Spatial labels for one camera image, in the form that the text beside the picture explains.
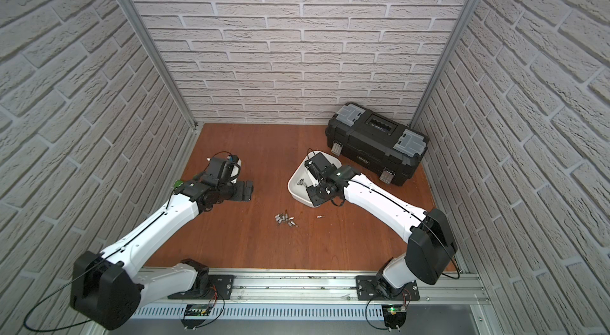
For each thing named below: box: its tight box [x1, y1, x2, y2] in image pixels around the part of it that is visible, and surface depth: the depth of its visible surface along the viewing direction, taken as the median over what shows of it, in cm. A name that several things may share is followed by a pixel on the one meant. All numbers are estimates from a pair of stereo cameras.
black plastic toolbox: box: [324, 101, 430, 187], surface depth 96 cm
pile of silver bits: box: [274, 209, 299, 228], surface depth 89 cm
